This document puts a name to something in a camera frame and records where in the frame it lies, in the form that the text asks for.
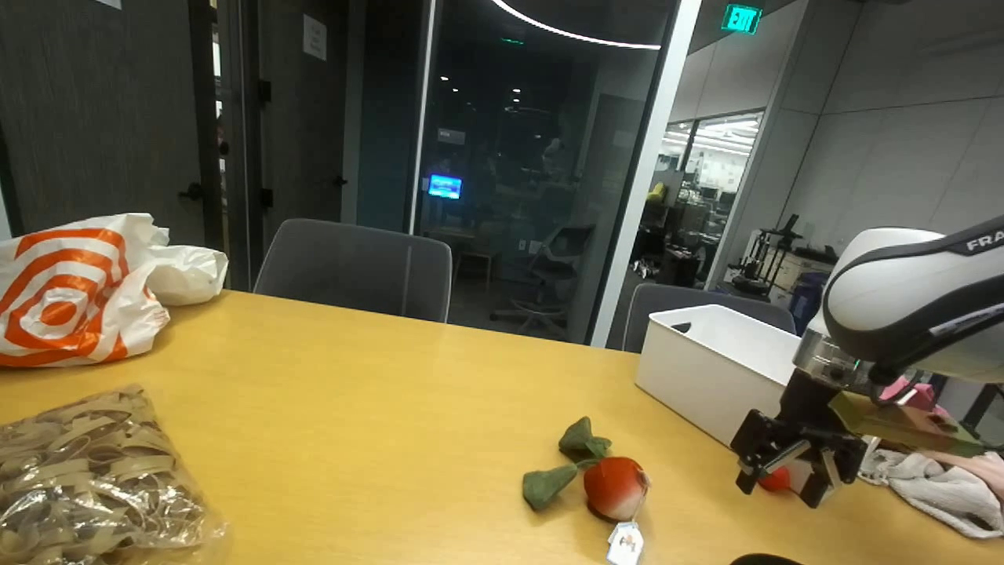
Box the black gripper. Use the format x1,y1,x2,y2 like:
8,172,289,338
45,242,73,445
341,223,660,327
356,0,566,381
730,371,865,510

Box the red strawberry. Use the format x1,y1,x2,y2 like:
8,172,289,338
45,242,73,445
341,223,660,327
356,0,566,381
760,468,792,494

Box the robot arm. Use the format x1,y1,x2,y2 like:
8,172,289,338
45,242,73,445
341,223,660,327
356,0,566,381
730,216,1004,510

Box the black bowl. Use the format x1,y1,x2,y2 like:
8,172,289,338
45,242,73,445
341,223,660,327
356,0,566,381
730,553,799,565

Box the white plastic bin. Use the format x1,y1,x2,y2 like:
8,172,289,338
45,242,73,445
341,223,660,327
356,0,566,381
636,305,799,445

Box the dark pink cloth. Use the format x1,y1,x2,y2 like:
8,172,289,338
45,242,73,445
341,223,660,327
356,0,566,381
877,378,938,411

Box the grey cloth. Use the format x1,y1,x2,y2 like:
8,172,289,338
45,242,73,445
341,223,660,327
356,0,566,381
858,449,1004,539

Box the plush radish toy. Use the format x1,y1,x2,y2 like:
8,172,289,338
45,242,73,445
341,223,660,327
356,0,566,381
520,419,648,520

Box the light pink cloth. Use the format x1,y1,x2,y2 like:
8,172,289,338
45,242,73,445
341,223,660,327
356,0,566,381
951,451,1004,500

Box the blue lit screen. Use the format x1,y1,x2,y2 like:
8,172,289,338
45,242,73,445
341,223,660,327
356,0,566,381
426,172,463,200

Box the green exit sign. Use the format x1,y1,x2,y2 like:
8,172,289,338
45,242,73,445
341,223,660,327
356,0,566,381
720,3,761,34

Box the grey chair left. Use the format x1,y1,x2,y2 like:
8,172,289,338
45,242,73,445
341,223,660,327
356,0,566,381
255,216,451,320

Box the clear bag of snacks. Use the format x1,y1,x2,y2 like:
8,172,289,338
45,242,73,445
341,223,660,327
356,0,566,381
0,385,227,565

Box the orange white plastic bag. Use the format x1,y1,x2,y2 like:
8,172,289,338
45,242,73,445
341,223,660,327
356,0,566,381
0,213,228,366

